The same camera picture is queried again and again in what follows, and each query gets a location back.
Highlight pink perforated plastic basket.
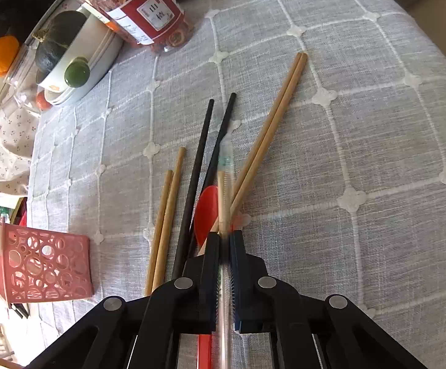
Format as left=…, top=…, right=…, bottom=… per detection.
left=0, top=217, right=94, bottom=304

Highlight glossy green round object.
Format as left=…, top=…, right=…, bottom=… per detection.
left=64, top=57, right=91, bottom=88

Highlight floral cabinet cloth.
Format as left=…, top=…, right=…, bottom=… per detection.
left=0, top=100, right=41, bottom=200

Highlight large orange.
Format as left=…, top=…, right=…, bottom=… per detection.
left=0, top=35, right=19, bottom=77

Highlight plastic jar with red label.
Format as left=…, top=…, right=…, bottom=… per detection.
left=56, top=0, right=195, bottom=54
left=102, top=15, right=155, bottom=47

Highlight red plastic spoon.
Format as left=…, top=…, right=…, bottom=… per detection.
left=193, top=185, right=221, bottom=369

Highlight dark green pumpkin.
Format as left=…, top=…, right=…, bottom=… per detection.
left=34, top=10, right=88, bottom=84

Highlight wooden chopstick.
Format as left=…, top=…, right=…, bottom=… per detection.
left=152, top=146, right=187, bottom=293
left=208, top=52, right=303, bottom=235
left=144, top=169, right=174, bottom=298
left=198, top=53, right=309, bottom=256

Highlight small tangerine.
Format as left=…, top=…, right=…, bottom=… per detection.
left=36, top=91, right=53, bottom=111

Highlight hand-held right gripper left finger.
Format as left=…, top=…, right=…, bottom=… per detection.
left=25, top=232, right=224, bottom=369

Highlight clear glass jar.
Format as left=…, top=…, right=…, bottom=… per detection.
left=3, top=42, right=41, bottom=108

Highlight white ceramic bowl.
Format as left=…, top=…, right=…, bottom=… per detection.
left=35, top=6, right=110, bottom=93

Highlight grey checked tablecloth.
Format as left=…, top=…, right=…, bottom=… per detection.
left=27, top=0, right=446, bottom=369

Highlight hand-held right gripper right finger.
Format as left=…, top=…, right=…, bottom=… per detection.
left=228, top=230, right=428, bottom=369

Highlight black chopstick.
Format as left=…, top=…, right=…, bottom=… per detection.
left=185, top=92, right=237, bottom=268
left=171, top=99, right=215, bottom=279

